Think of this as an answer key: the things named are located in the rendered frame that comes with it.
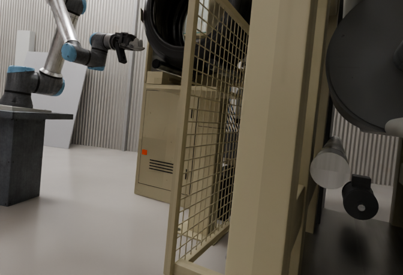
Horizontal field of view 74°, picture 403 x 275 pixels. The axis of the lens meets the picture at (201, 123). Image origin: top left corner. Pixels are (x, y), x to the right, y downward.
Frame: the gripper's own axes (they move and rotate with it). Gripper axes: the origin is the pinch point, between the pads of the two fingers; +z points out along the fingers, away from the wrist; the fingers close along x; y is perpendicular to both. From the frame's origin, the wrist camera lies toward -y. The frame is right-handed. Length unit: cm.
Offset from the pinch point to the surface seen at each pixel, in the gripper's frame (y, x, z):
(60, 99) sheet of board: -64, 158, -285
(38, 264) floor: -100, -42, 3
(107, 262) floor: -98, -25, 24
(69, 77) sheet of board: -27, 168, -284
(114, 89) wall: -31, 211, -229
